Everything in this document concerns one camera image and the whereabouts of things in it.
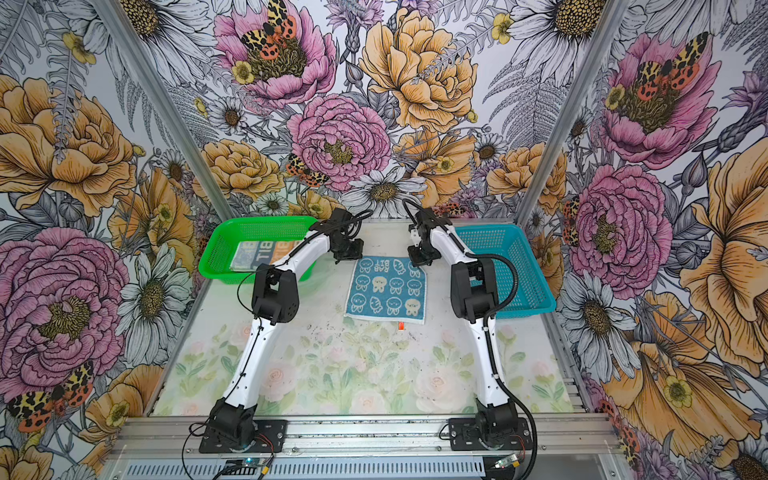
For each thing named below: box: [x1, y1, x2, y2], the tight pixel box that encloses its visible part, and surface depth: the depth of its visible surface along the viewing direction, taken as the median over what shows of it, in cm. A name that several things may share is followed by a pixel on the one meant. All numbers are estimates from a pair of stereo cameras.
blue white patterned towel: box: [344, 256, 427, 325], surface depth 104 cm
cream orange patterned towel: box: [230, 240, 301, 270], surface depth 110 cm
